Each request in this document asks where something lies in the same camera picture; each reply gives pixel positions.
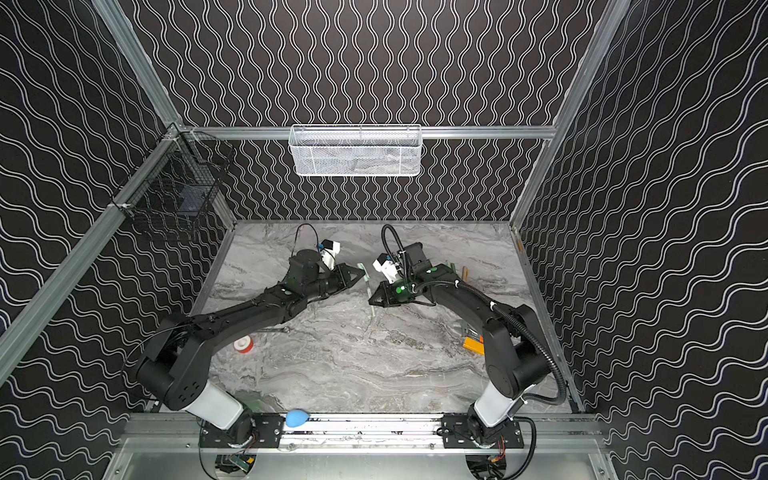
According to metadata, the green pen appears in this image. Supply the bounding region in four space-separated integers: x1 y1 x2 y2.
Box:
365 277 376 321

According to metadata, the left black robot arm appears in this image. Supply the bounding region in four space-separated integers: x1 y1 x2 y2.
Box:
130 249 365 443

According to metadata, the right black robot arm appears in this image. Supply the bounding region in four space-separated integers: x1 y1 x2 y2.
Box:
369 224 568 429

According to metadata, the metal wrench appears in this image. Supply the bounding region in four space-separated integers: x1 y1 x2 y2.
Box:
260 326 291 333

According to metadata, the orange yellow box cutter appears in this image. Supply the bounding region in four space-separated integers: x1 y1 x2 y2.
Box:
463 336 485 356

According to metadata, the red white tape roll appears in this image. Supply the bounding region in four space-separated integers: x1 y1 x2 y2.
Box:
233 335 254 353

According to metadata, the blue egg-shaped object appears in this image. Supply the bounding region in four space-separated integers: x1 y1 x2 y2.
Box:
285 409 311 429

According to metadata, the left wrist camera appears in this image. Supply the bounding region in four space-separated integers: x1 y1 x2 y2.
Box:
318 239 341 270

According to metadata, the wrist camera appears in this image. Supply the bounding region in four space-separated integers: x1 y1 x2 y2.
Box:
318 239 341 270
373 253 406 284

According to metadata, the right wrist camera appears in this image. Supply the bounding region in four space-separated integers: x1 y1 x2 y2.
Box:
373 253 406 284

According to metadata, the white wire mesh basket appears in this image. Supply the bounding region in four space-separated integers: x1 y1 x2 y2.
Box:
288 124 423 177

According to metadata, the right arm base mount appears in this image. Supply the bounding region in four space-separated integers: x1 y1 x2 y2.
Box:
435 414 525 449

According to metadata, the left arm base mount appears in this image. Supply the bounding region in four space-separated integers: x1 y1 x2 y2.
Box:
199 413 285 450

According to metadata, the black wire mesh basket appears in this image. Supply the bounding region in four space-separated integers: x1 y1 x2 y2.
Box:
120 127 235 243

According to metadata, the aluminium front rail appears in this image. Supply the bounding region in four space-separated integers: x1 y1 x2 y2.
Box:
119 411 601 455

